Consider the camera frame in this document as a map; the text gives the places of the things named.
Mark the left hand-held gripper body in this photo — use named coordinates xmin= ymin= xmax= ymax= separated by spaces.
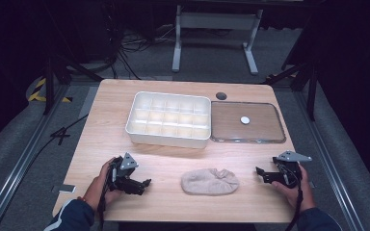
xmin=108 ymin=152 xmax=144 ymax=195

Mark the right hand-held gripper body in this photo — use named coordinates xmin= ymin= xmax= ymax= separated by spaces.
xmin=272 ymin=150 xmax=313 ymax=190

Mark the beige sock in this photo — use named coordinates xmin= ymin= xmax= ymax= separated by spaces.
xmin=180 ymin=167 xmax=241 ymax=196

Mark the person's right hand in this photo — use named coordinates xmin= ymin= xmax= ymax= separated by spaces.
xmin=271 ymin=164 xmax=317 ymax=214

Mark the person's left hand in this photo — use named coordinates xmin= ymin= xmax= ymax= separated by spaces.
xmin=82 ymin=156 xmax=123 ymax=213

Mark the clear plastic lid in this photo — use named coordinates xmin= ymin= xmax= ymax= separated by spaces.
xmin=210 ymin=100 xmax=287 ymax=144

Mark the white divided storage box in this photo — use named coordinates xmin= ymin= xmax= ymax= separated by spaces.
xmin=124 ymin=90 xmax=212 ymax=150

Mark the black tape floor mark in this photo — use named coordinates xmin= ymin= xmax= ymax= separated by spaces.
xmin=49 ymin=126 xmax=71 ymax=146

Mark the yellow black floor tape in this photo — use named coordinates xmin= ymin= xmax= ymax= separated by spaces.
xmin=28 ymin=77 xmax=73 ymax=104

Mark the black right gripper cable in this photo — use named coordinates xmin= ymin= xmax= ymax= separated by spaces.
xmin=282 ymin=167 xmax=304 ymax=231

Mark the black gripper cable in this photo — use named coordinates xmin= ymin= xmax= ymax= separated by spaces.
xmin=282 ymin=167 xmax=304 ymax=231
xmin=96 ymin=162 xmax=119 ymax=231

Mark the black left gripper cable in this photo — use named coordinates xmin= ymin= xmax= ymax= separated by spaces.
xmin=96 ymin=162 xmax=119 ymax=231

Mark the aluminium floor rail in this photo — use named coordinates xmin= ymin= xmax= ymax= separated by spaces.
xmin=0 ymin=84 xmax=69 ymax=231
xmin=293 ymin=90 xmax=365 ymax=231

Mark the bundle of floor cables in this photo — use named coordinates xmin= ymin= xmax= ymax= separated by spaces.
xmin=109 ymin=23 xmax=177 ymax=80

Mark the white metal table frame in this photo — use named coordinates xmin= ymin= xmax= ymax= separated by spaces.
xmin=172 ymin=4 xmax=264 ymax=77

